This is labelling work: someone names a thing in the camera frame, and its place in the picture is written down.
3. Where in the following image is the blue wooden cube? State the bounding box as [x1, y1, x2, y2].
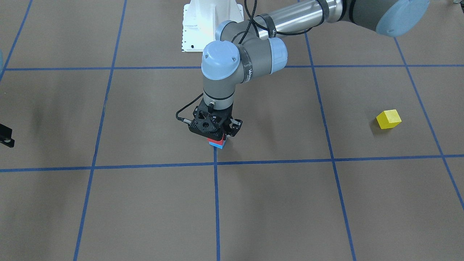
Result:
[208, 139, 227, 149]

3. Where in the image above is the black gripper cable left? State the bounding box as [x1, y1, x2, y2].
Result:
[175, 0, 327, 124]

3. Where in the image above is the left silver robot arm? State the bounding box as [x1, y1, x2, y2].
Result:
[177, 0, 430, 141]

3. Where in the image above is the yellow wooden cube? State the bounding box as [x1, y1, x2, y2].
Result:
[376, 109, 402, 129]

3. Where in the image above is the red wooden cube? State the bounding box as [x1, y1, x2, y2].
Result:
[207, 136, 227, 141]

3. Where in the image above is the white camera mast pedestal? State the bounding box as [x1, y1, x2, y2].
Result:
[181, 0, 244, 52]

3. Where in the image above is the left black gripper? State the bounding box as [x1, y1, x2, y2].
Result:
[194, 104, 243, 137]

